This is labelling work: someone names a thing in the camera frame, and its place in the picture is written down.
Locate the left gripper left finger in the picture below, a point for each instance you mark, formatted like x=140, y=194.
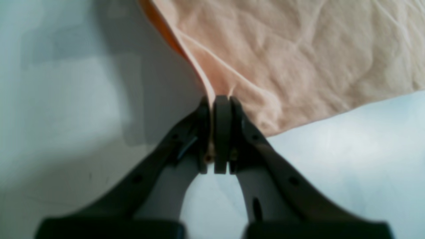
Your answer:
x=146, y=203

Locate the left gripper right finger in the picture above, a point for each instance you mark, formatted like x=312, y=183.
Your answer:
x=280, y=202

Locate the peach T-shirt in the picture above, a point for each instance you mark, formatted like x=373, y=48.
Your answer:
x=293, y=62

